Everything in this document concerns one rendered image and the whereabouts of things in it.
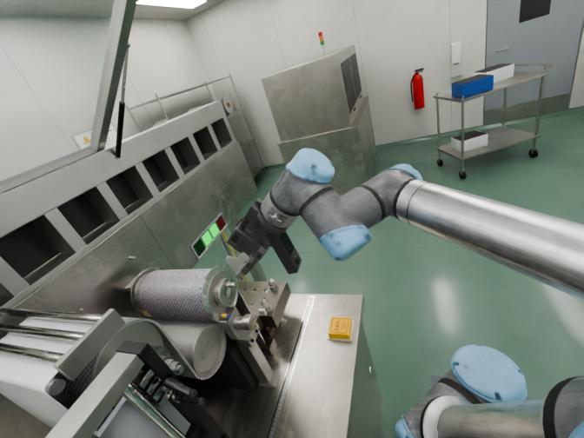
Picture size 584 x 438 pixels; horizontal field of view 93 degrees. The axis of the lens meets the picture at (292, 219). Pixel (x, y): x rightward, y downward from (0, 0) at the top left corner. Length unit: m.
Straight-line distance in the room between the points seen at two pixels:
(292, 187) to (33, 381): 0.48
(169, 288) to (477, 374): 0.72
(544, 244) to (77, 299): 0.95
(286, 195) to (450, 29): 4.61
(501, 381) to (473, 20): 4.68
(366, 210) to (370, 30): 4.54
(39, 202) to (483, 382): 1.03
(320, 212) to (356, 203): 0.06
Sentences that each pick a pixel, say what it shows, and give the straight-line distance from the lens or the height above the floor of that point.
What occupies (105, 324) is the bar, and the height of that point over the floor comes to 1.45.
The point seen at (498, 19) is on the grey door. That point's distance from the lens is 5.09.
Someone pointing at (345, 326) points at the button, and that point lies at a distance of 1.01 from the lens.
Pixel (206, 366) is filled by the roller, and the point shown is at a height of 1.15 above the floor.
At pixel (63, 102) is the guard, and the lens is 0.85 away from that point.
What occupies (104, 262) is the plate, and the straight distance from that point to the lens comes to 0.97.
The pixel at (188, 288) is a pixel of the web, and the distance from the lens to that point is 0.79.
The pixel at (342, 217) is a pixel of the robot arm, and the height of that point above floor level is 1.48.
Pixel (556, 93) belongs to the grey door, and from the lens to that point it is 5.48.
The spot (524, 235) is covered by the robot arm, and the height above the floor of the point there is 1.47.
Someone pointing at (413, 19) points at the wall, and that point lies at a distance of 4.93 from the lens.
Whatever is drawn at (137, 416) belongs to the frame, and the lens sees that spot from 0.54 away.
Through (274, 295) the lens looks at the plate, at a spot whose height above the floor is 1.03.
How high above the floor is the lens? 1.71
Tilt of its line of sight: 28 degrees down
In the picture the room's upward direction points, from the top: 19 degrees counter-clockwise
